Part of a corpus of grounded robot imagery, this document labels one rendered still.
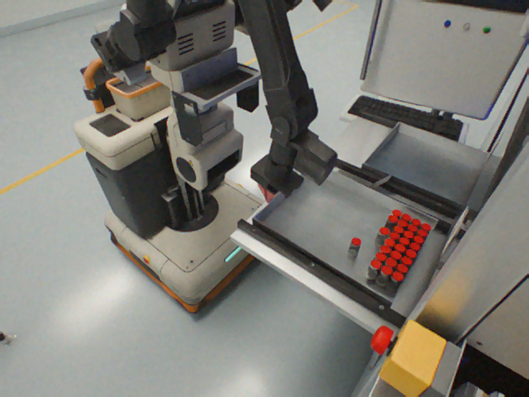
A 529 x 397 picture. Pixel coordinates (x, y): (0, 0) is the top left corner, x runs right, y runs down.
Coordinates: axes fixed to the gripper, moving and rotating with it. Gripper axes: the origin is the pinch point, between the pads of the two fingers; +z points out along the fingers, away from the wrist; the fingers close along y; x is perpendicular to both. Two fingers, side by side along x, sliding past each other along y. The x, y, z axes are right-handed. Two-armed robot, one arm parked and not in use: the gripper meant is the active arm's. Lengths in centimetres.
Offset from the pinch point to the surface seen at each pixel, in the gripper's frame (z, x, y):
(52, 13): 182, 168, -455
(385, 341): -14.5, -18.8, 32.1
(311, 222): 3.4, 4.3, 10.3
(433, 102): 7, 90, 14
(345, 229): 1.8, 7.3, 17.9
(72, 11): 184, 194, -453
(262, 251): 4.6, -9.4, 6.3
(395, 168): 1.4, 35.9, 18.4
